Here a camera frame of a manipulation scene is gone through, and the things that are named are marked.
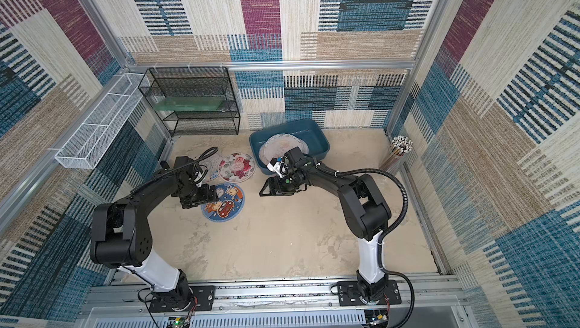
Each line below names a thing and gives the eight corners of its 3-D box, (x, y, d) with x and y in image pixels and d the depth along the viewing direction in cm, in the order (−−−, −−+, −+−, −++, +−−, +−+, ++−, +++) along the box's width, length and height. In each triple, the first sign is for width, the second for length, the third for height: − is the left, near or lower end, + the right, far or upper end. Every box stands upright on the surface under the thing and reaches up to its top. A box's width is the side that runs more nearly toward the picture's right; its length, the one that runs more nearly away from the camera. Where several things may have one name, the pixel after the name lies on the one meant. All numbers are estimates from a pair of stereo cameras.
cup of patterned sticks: (376, 170, 107) (390, 142, 92) (383, 161, 110) (397, 133, 95) (391, 179, 104) (407, 152, 89) (397, 169, 107) (414, 142, 92)
